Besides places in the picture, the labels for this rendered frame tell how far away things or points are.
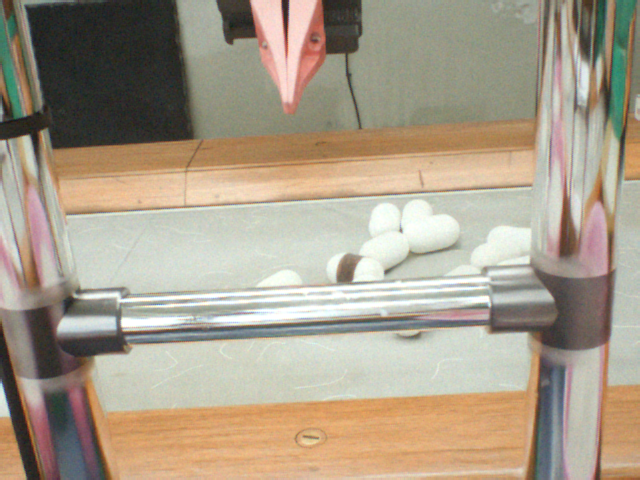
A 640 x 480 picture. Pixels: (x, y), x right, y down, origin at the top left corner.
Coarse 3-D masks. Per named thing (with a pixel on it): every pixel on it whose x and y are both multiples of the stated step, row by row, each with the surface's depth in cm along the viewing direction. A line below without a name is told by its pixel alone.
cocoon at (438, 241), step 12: (432, 216) 50; (444, 216) 50; (408, 228) 50; (420, 228) 49; (432, 228) 49; (444, 228) 50; (456, 228) 50; (408, 240) 50; (420, 240) 49; (432, 240) 49; (444, 240) 50; (456, 240) 50; (420, 252) 50
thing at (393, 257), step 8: (384, 232) 49; (392, 232) 48; (376, 240) 48; (384, 240) 48; (392, 240) 48; (400, 240) 48; (368, 248) 47; (376, 248) 47; (384, 248) 47; (392, 248) 47; (400, 248) 48; (408, 248) 49; (368, 256) 47; (376, 256) 47; (384, 256) 47; (392, 256) 47; (400, 256) 48; (384, 264) 47; (392, 264) 48
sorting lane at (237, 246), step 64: (448, 192) 60; (512, 192) 60; (128, 256) 53; (192, 256) 53; (256, 256) 52; (320, 256) 51; (448, 256) 50; (128, 384) 38; (192, 384) 38; (256, 384) 38; (320, 384) 37; (384, 384) 37; (448, 384) 37; (512, 384) 36
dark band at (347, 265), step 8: (344, 256) 46; (352, 256) 46; (360, 256) 46; (344, 264) 45; (352, 264) 45; (336, 272) 45; (344, 272) 45; (352, 272) 45; (336, 280) 46; (344, 280) 45; (352, 280) 45
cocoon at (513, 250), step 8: (496, 240) 47; (504, 240) 47; (512, 240) 47; (480, 248) 46; (488, 248) 46; (496, 248) 46; (504, 248) 46; (512, 248) 46; (520, 248) 47; (472, 256) 46; (480, 256) 46; (488, 256) 46; (496, 256) 46; (504, 256) 46; (512, 256) 46; (520, 256) 47; (472, 264) 46; (480, 264) 46; (488, 264) 46; (496, 264) 46
